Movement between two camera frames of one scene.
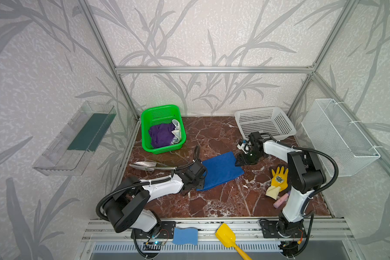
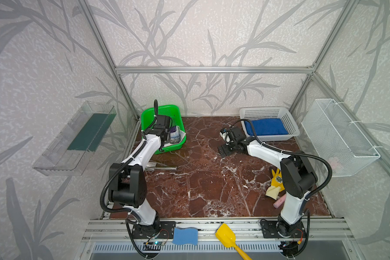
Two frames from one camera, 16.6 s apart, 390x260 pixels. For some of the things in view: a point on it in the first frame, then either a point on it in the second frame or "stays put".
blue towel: x=221 y=170 -> x=266 y=127
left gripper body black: x=200 y=175 -> x=168 y=130
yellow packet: x=280 y=179 stays put
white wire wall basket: x=331 y=130 stays put
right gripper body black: x=245 y=154 -> x=227 y=148
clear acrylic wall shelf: x=69 y=152 stays put
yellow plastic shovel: x=227 y=236 stays put
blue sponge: x=186 y=235 stays put
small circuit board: x=153 y=246 stays put
